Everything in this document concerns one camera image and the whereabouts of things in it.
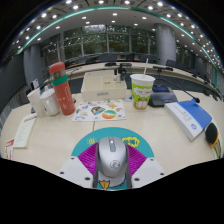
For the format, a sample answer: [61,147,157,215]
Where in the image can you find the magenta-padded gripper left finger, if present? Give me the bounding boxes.
[57,142,100,189]

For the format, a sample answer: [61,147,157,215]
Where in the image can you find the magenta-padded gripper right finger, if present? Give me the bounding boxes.
[125,143,168,190]

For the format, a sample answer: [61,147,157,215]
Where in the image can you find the silver computer mouse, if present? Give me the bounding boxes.
[96,135,128,178]

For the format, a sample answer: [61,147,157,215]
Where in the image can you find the round teal cartoon mouse pad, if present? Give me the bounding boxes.
[70,126,155,191]

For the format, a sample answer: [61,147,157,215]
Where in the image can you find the colourful sticker sheet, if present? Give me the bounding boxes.
[71,99,128,123]

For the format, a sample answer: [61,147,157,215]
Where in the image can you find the cream booklet with red header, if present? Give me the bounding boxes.
[13,113,38,149]

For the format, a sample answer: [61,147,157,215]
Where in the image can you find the blue and white book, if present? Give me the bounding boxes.
[164,99,213,142]

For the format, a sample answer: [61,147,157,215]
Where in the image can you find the white lidded mug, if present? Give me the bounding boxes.
[40,88,61,117]

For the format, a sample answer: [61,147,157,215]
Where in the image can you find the black handheld microphone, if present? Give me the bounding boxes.
[204,121,223,159]

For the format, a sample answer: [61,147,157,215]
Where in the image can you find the black conference microphone unit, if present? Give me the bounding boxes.
[148,77,201,108]

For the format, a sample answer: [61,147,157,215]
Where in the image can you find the printed drink cup with straw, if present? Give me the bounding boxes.
[129,58,156,111]

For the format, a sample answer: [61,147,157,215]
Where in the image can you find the red thermos with green band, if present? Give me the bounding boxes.
[48,61,77,116]

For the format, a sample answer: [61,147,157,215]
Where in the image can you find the white paper cup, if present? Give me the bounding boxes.
[26,87,46,118]

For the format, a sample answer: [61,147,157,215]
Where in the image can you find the cream desk organiser tray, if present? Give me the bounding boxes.
[80,69,128,102]

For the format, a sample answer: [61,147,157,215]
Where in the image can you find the long curved conference table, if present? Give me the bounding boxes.
[64,61,224,91]

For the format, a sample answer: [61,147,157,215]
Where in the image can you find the dark office chairs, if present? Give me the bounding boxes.
[64,52,208,84]

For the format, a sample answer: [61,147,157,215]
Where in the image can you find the ceiling lights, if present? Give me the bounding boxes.
[13,0,224,68]

